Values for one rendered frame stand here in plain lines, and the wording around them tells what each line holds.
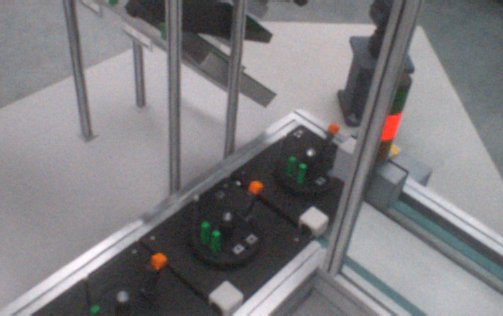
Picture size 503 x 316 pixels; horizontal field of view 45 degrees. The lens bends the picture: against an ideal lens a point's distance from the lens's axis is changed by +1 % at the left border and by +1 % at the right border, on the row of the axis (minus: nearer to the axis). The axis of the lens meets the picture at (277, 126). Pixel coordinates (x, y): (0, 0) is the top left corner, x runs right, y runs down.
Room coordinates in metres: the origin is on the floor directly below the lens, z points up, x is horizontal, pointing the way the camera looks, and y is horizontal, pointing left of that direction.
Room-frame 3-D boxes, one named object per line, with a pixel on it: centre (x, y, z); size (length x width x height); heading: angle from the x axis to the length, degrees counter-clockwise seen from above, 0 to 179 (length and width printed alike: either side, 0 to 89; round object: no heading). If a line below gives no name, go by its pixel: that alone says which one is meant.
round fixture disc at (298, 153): (0.95, -0.08, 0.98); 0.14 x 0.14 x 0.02
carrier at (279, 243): (0.74, 0.07, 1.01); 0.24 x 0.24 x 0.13; 54
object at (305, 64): (1.34, -0.20, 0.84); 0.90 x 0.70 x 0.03; 12
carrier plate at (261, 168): (0.95, -0.08, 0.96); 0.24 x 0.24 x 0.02; 54
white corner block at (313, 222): (0.81, -0.10, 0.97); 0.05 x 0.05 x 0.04; 54
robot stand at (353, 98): (1.35, -0.24, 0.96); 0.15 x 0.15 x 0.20; 12
